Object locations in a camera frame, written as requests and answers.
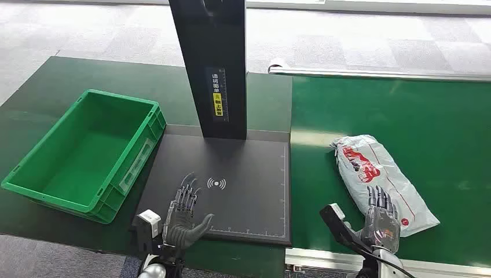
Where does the black scanner column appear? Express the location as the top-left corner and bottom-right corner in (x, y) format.
(168, 0), (248, 140)

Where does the grey red printed mailer package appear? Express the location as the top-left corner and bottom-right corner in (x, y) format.
(329, 134), (441, 238)

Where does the yellow warning sticker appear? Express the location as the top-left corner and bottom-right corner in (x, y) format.
(212, 92), (224, 116)

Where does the black scanner base plate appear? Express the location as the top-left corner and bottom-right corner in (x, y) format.
(130, 124), (292, 247)

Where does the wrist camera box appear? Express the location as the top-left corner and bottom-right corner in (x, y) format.
(132, 209), (163, 255)
(319, 203), (373, 255)

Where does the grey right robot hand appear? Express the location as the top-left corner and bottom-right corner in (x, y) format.
(360, 185), (402, 254)

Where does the green conveyor belt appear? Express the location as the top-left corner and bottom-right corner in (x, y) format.
(290, 76), (491, 268)

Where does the white rail end piece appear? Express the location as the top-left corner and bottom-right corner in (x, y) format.
(268, 57), (291, 72)

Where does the green plastic crate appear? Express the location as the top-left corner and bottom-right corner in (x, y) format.
(1, 89), (167, 225)

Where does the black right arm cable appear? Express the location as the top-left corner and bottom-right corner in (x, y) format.
(358, 245), (418, 278)

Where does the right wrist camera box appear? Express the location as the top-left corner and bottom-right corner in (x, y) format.
(319, 203), (373, 255)

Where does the white conveyor edge rail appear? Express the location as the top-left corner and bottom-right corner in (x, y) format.
(284, 247), (491, 278)

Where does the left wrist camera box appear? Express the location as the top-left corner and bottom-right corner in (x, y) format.
(132, 209), (163, 255)

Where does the silver conveyor side rail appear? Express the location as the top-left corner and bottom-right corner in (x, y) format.
(268, 65), (491, 82)

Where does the dark ruler label strip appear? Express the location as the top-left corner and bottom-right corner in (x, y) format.
(204, 67), (230, 123)

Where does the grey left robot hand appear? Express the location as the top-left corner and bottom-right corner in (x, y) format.
(162, 173), (215, 251)

